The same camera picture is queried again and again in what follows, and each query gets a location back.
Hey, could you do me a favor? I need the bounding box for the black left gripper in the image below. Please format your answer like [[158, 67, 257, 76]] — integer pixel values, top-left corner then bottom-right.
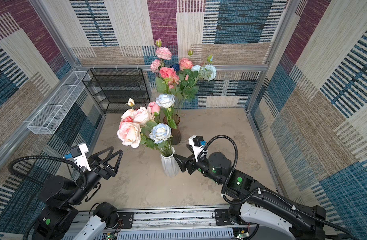
[[68, 146, 121, 207]]

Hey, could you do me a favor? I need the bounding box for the red ribbed glass vase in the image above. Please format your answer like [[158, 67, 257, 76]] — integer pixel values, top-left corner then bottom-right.
[[171, 114, 182, 146]]

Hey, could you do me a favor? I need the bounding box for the white ribbed ceramic vase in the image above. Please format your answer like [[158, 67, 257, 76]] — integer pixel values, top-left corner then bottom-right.
[[160, 155, 180, 178]]

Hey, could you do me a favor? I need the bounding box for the coral pink rose stem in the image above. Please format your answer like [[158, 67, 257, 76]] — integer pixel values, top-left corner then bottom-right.
[[119, 117, 133, 129]]

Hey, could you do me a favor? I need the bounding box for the large pale pink rose stem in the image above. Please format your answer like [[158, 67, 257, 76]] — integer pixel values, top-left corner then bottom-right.
[[147, 102, 160, 116]]

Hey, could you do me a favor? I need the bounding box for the large blush rose stem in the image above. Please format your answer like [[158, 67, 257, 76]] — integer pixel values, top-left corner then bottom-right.
[[131, 107, 154, 127]]

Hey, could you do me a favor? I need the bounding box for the magenta rose stem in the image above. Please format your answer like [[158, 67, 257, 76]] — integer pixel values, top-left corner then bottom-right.
[[159, 67, 180, 89]]

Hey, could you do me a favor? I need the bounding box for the eucalyptus and pale flower stem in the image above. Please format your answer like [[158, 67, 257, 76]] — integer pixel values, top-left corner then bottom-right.
[[191, 55, 216, 82]]

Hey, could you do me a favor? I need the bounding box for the blue artificial rose stem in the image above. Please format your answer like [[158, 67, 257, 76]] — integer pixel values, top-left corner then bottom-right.
[[171, 64, 180, 72]]

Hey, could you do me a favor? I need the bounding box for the pink rose stem with bud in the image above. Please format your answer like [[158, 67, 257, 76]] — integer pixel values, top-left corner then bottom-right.
[[178, 49, 193, 71]]

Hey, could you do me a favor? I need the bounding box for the pink carnation stem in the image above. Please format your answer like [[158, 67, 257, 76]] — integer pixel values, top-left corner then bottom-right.
[[150, 39, 172, 73]]

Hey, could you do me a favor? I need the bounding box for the cream white rose stem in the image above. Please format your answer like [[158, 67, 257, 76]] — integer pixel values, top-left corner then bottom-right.
[[117, 122, 141, 149]]

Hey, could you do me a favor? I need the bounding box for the cream double rose stem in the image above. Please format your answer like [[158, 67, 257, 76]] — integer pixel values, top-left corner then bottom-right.
[[121, 98, 135, 120]]

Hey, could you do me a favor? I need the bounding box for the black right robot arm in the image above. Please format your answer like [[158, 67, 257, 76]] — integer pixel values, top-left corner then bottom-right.
[[173, 152, 326, 240]]

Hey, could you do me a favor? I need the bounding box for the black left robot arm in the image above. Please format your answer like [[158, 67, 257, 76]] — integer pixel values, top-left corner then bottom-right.
[[32, 147, 123, 240]]

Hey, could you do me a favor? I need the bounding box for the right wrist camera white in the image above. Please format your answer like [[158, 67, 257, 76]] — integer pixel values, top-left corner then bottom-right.
[[188, 136, 207, 162]]

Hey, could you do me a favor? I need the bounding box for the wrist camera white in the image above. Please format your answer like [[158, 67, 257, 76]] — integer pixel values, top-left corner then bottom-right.
[[64, 143, 91, 172], [188, 136, 207, 162]]

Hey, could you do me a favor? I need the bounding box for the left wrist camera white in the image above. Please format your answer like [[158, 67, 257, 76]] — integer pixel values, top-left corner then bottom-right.
[[64, 143, 91, 172]]

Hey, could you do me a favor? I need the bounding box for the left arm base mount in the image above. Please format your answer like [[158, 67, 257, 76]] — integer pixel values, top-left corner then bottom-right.
[[92, 202, 134, 230]]

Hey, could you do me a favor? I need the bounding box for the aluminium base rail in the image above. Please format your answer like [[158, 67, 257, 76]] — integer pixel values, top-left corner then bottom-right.
[[61, 205, 262, 240]]

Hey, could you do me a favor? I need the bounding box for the white wire mesh tray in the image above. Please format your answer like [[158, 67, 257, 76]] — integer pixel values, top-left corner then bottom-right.
[[27, 71, 86, 135]]

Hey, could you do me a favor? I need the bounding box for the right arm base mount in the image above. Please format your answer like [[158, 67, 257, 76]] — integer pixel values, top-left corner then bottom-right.
[[212, 204, 247, 226]]

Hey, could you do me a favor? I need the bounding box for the black wire mesh shelf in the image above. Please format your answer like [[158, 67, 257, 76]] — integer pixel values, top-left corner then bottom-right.
[[82, 68, 150, 114]]

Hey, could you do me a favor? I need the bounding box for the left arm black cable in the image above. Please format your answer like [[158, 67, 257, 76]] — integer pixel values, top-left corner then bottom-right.
[[7, 155, 87, 240]]

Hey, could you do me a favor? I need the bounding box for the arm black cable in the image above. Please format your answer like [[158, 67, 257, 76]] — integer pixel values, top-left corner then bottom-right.
[[198, 134, 352, 240], [7, 155, 87, 240]]

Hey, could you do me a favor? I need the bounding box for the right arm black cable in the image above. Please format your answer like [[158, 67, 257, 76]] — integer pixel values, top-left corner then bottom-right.
[[198, 134, 352, 240]]

